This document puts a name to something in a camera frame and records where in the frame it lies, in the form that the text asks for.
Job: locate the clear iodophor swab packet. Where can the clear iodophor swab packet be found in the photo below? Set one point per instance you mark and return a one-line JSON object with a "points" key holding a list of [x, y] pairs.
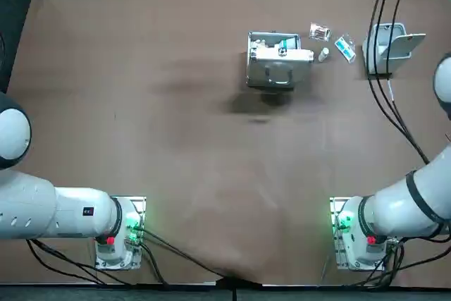
{"points": [[320, 31]]}

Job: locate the blue white gloves packet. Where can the blue white gloves packet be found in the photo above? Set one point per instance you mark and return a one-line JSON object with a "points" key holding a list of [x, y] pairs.
{"points": [[344, 49]]}

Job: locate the small white medicine bottle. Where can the small white medicine bottle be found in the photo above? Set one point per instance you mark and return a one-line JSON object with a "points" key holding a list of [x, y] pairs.
{"points": [[323, 55]]}

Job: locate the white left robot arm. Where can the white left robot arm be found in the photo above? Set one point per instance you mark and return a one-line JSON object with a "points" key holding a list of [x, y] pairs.
{"points": [[70, 213]]}

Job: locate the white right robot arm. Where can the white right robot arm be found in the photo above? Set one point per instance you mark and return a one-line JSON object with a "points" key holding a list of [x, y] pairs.
{"points": [[398, 209]]}

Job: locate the grey lidded waste bin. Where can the grey lidded waste bin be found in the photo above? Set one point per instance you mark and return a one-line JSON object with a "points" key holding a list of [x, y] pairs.
{"points": [[405, 45]]}

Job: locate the aluminium medical kit case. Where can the aluminium medical kit case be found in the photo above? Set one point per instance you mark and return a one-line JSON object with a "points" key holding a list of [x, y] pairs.
{"points": [[275, 68]]}

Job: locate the white bottle green label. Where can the white bottle green label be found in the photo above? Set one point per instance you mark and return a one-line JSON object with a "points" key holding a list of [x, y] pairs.
{"points": [[287, 43]]}

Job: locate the white gauze roll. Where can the white gauze roll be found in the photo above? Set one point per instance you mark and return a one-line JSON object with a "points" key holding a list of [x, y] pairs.
{"points": [[259, 43]]}

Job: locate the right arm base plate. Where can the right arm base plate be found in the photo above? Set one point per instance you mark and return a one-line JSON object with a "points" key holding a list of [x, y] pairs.
{"points": [[334, 209]]}

